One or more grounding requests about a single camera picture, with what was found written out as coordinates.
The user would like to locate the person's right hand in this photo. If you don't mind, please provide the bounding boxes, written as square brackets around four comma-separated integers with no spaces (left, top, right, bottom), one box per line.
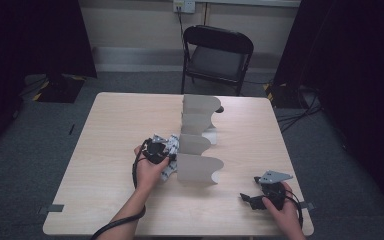
[262,182,303,234]

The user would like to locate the grey wall trunking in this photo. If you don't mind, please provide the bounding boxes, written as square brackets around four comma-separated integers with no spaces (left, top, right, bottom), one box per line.
[194,0,302,8]

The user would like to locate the black stand base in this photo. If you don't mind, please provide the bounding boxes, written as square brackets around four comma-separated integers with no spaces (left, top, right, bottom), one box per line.
[31,73,88,104]
[263,82,301,109]

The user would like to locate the hand-held gripper cable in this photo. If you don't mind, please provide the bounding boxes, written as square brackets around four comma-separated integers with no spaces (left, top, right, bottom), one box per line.
[90,138,153,240]
[285,191,305,231]

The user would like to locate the person's left hand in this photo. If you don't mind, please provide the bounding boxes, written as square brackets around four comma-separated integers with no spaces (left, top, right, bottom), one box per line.
[133,145,171,195]

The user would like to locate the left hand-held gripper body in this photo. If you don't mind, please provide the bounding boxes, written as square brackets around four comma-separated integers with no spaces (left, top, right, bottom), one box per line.
[142,134,171,165]

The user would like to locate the white wall socket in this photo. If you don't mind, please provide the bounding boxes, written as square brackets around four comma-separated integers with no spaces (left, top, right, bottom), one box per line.
[172,0,196,14]

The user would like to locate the black wall socket cable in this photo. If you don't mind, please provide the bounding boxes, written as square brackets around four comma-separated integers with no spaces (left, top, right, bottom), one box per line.
[176,6,189,61]

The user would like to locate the beige expandable divider rack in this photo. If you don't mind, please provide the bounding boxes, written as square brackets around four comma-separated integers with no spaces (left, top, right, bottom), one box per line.
[176,94,225,185]

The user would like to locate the left hand-held gripper cable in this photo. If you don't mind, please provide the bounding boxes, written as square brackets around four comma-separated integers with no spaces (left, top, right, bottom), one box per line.
[90,138,153,240]

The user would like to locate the black curtain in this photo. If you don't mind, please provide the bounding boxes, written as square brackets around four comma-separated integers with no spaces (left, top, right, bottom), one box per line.
[0,0,98,158]
[273,0,384,221]

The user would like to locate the white cloth with dark stripes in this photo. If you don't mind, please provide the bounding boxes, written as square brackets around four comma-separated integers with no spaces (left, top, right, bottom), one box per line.
[151,133,181,183]

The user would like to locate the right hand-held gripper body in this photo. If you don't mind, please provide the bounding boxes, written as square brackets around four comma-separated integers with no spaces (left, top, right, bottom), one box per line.
[254,170,294,212]

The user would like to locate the black folding chair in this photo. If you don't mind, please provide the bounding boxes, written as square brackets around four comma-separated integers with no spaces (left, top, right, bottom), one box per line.
[180,24,255,97]

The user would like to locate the black floor cables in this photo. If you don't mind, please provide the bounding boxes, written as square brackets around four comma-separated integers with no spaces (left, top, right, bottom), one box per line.
[274,84,324,134]

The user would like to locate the right hand-held gripper cable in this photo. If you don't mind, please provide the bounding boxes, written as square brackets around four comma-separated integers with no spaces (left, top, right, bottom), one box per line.
[285,191,305,231]

